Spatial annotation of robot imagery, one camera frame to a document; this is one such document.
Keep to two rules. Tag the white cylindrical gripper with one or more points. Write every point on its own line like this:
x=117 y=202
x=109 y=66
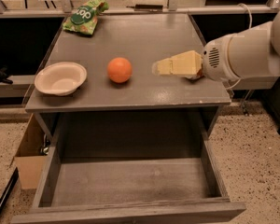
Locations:
x=215 y=61

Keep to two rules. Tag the orange fruit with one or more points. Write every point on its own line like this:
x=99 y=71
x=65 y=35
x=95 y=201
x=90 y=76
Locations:
x=119 y=70

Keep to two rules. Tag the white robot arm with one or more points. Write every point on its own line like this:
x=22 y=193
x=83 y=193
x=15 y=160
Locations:
x=254 y=52

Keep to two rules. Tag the orange soda can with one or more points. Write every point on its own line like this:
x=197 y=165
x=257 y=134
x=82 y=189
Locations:
x=198 y=75

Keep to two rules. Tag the grey cabinet counter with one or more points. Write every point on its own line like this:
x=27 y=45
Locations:
x=142 y=39

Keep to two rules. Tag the open grey top drawer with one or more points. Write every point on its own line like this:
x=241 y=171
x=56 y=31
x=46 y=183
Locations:
x=131 y=167

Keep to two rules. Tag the green chip bag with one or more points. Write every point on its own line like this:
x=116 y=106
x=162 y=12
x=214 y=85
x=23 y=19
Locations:
x=85 y=19

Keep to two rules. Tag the white paper bowl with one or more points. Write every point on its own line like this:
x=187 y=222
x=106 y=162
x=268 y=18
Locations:
x=60 y=79

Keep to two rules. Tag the cardboard box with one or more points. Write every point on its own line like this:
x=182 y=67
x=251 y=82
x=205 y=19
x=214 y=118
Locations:
x=28 y=159

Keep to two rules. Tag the black object at left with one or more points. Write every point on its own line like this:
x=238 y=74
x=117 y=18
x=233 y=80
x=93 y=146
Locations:
x=4 y=76

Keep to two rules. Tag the black tool on rail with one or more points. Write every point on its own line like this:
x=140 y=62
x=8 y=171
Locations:
x=150 y=8

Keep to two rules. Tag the metal frame rail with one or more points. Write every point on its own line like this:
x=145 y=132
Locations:
x=25 y=36

